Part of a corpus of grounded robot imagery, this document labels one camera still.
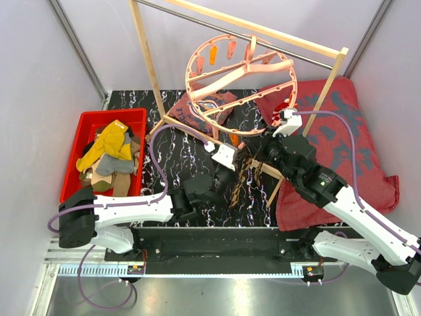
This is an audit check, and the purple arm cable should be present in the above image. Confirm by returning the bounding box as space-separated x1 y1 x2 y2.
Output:
294 110 421 256
48 124 211 311

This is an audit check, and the grey sock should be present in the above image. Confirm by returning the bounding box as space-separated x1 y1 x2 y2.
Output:
96 154 134 176

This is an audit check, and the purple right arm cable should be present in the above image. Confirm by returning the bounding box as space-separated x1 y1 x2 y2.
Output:
294 110 421 256

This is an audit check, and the red blue patterned cloth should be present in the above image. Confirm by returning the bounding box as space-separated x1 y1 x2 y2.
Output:
276 76 400 231

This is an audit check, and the orange clothespin front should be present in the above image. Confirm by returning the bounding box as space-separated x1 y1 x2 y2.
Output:
230 134 239 147

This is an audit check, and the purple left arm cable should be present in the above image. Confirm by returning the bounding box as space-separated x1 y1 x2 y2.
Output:
48 124 211 311

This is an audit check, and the brown yellow argyle sock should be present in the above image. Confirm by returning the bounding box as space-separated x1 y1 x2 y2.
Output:
229 156 263 209

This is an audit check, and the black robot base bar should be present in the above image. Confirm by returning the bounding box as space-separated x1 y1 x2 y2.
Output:
105 227 320 262

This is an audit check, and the pink round clip hanger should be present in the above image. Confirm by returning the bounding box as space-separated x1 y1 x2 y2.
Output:
185 35 297 139

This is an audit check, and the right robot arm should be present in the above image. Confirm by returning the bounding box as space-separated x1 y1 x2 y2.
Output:
245 136 420 295

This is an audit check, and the folded pink printed shirt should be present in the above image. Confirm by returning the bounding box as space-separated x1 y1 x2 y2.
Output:
170 92 237 136

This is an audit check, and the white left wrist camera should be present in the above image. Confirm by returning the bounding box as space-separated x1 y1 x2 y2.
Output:
204 142 238 171

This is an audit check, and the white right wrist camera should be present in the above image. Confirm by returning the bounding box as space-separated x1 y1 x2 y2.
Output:
272 109 302 137

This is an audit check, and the red white striped sock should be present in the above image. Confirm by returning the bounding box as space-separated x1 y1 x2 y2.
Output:
271 99 296 126

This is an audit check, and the wooden drying rack frame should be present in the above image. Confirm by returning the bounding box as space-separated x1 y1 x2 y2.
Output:
128 0 349 208

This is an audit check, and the beige olive sock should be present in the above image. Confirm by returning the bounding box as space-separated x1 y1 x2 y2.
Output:
79 170 131 197

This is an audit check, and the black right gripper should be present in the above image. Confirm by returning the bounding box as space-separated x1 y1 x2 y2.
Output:
244 125 297 184

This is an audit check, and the red plastic bin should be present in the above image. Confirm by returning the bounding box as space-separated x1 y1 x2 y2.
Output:
59 108 148 203

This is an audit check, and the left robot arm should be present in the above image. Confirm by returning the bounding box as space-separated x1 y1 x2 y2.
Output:
59 164 235 261

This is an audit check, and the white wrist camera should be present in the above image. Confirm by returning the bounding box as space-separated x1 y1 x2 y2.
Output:
204 142 238 171
272 109 302 137

